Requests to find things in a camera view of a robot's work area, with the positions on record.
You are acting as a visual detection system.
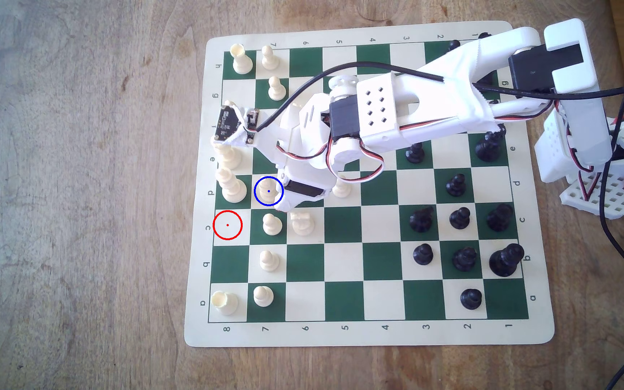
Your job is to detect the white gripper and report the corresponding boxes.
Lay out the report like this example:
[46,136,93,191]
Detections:
[260,93,340,213]

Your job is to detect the white chess knight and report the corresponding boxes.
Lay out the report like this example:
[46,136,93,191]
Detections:
[290,212,315,236]

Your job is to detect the white chess queen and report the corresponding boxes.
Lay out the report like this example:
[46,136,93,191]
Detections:
[215,167,248,204]

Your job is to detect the white chess king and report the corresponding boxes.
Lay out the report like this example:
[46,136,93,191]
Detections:
[212,142,243,170]

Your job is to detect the white chess rook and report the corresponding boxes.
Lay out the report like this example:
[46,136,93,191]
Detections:
[211,291,239,316]
[230,43,254,75]

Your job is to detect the black chess knight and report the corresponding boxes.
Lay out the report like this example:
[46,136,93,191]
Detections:
[409,206,435,234]

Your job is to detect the green and cream chess mat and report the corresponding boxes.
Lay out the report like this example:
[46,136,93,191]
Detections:
[183,21,555,348]

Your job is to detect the black chess king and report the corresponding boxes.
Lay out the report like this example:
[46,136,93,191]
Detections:
[474,126,507,163]

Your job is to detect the black chess bishop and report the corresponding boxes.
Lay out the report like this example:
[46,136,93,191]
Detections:
[486,204,514,233]

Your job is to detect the black chess queen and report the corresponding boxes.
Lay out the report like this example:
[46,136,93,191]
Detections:
[489,243,525,278]

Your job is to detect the red white black servo wires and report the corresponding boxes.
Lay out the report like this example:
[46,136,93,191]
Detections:
[284,138,386,186]
[571,115,624,201]

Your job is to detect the black camera circuit board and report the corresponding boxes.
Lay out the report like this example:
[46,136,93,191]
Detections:
[212,103,262,147]

